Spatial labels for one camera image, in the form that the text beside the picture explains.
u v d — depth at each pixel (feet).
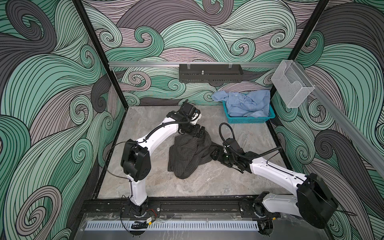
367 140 1.76
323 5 2.33
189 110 2.21
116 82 3.43
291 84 2.73
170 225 2.29
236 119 3.40
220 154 2.49
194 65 3.10
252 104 3.73
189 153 2.93
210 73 3.12
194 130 2.48
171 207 2.45
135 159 1.54
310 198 1.31
